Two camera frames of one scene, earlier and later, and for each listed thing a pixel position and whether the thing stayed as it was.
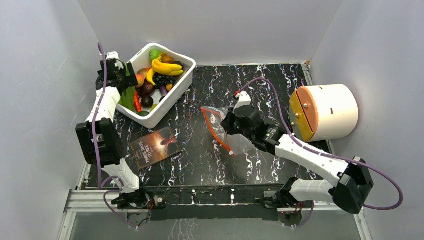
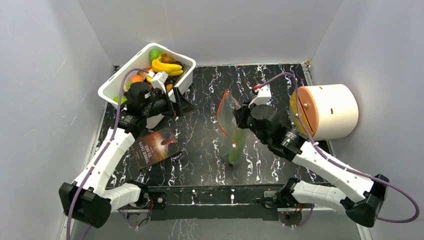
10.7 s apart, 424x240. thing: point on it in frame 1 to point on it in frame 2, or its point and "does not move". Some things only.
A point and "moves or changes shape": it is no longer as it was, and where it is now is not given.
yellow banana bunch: [158, 66] does not move
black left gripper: [131, 81] to [180, 108]
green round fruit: [154, 53] does not move
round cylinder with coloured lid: [319, 112] does not move
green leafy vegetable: [127, 101] to [235, 155]
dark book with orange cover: [155, 147] does not move
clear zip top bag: [234, 143] moves or changes shape
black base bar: [219, 203] does not move
